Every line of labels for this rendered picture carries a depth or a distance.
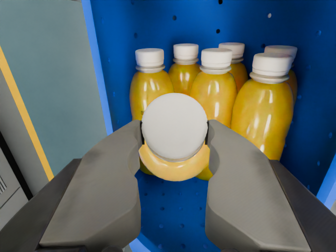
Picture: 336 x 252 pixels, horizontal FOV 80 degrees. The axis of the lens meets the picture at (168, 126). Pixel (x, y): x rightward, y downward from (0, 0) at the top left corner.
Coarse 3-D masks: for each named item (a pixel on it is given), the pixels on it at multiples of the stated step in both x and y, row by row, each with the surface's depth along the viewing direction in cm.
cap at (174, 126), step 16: (160, 96) 12; (176, 96) 12; (144, 112) 12; (160, 112) 12; (176, 112) 12; (192, 112) 12; (144, 128) 12; (160, 128) 12; (176, 128) 12; (192, 128) 12; (160, 144) 11; (176, 144) 11; (192, 144) 11
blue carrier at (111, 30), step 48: (96, 0) 21; (144, 0) 29; (192, 0) 32; (240, 0) 31; (288, 0) 28; (96, 48) 20; (288, 144) 33; (144, 192) 36; (192, 192) 36; (144, 240) 23; (192, 240) 28
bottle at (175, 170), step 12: (144, 144) 15; (204, 144) 14; (144, 156) 15; (156, 156) 14; (192, 156) 13; (204, 156) 15; (156, 168) 15; (168, 168) 14; (180, 168) 14; (192, 168) 15; (204, 168) 17; (168, 180) 17; (180, 180) 17
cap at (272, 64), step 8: (256, 56) 22; (264, 56) 21; (272, 56) 21; (280, 56) 21; (288, 56) 21; (256, 64) 22; (264, 64) 21; (272, 64) 21; (280, 64) 21; (288, 64) 21; (256, 72) 22; (264, 72) 22; (272, 72) 21; (280, 72) 21
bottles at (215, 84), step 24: (144, 48) 28; (192, 48) 30; (216, 48) 27; (240, 48) 30; (264, 48) 28; (288, 48) 25; (144, 72) 27; (168, 72) 33; (192, 72) 31; (216, 72) 26; (240, 72) 31; (288, 72) 27; (144, 96) 27; (192, 96) 27; (216, 96) 26; (144, 168) 33
